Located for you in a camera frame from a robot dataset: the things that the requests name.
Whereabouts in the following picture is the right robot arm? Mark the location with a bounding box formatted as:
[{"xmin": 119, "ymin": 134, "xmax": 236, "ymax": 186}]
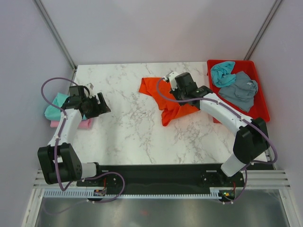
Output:
[{"xmin": 165, "ymin": 72, "xmax": 269, "ymax": 186}]

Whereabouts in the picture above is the left corner frame post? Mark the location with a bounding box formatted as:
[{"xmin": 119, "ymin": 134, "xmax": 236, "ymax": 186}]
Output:
[{"xmin": 33, "ymin": 0, "xmax": 77, "ymax": 71}]

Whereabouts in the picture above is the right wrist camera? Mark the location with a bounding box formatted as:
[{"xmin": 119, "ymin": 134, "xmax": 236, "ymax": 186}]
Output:
[{"xmin": 165, "ymin": 71, "xmax": 179, "ymax": 91}]

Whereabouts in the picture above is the folded teal t shirt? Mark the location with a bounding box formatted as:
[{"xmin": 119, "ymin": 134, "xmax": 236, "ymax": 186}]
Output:
[{"xmin": 44, "ymin": 92, "xmax": 87, "ymax": 121}]

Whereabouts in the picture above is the orange t shirt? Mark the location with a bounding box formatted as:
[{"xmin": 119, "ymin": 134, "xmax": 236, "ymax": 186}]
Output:
[{"xmin": 139, "ymin": 77, "xmax": 199, "ymax": 127}]

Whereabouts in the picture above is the white cable duct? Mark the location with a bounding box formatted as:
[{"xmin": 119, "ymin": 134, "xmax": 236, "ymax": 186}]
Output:
[{"xmin": 43, "ymin": 189, "xmax": 222, "ymax": 199}]

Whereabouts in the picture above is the folded pink t shirt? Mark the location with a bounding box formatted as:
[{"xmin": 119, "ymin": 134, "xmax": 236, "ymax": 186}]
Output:
[{"xmin": 50, "ymin": 119, "xmax": 93, "ymax": 129}]

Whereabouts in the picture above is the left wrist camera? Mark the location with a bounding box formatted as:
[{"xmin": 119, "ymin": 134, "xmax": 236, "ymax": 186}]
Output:
[{"xmin": 84, "ymin": 83, "xmax": 94, "ymax": 98}]

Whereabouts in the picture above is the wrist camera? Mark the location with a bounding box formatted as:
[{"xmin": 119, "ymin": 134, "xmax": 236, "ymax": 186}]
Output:
[
  {"xmin": 165, "ymin": 71, "xmax": 179, "ymax": 91},
  {"xmin": 84, "ymin": 83, "xmax": 94, "ymax": 98}
]

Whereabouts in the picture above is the red plastic bin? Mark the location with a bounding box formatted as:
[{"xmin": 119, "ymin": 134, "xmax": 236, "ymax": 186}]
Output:
[{"xmin": 207, "ymin": 60, "xmax": 270, "ymax": 122}]

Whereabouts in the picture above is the grey t shirt in bin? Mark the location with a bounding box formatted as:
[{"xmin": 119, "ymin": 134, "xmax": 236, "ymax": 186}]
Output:
[{"xmin": 219, "ymin": 71, "xmax": 258, "ymax": 113}]

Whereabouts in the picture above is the right corner frame post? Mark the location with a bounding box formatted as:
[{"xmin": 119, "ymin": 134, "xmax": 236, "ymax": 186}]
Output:
[{"xmin": 243, "ymin": 0, "xmax": 284, "ymax": 61}]

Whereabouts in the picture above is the corner frame post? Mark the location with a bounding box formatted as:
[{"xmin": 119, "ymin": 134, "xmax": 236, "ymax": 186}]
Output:
[
  {"xmin": 243, "ymin": 0, "xmax": 284, "ymax": 61},
  {"xmin": 33, "ymin": 0, "xmax": 77, "ymax": 71}
]

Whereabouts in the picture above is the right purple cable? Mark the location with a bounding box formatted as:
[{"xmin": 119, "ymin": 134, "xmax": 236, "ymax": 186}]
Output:
[{"xmin": 157, "ymin": 75, "xmax": 278, "ymax": 205}]

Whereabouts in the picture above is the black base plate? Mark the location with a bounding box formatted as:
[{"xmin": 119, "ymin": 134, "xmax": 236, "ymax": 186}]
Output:
[{"xmin": 77, "ymin": 164, "xmax": 244, "ymax": 194}]

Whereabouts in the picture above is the cyan t shirt in bin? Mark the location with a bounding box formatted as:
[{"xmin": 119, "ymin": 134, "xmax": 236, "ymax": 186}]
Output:
[{"xmin": 211, "ymin": 61, "xmax": 236, "ymax": 88}]

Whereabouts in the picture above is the aluminium frame rail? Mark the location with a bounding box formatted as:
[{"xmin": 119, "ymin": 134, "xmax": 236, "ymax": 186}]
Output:
[{"xmin": 33, "ymin": 170, "xmax": 290, "ymax": 190}]

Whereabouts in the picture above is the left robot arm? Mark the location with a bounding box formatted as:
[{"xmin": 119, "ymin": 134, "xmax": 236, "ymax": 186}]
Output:
[{"xmin": 37, "ymin": 86, "xmax": 111, "ymax": 186}]

